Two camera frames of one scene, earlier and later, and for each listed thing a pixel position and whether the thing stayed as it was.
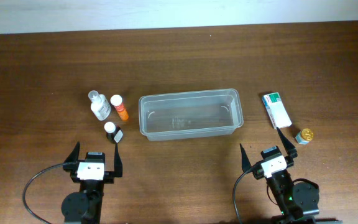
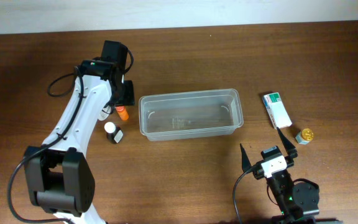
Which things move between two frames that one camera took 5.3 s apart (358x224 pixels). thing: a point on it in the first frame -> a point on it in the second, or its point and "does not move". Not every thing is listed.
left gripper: [109, 176] -> [129, 99]
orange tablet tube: [116, 100] does not move
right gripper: [290, 150] does not move
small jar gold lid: [304, 136] does not move
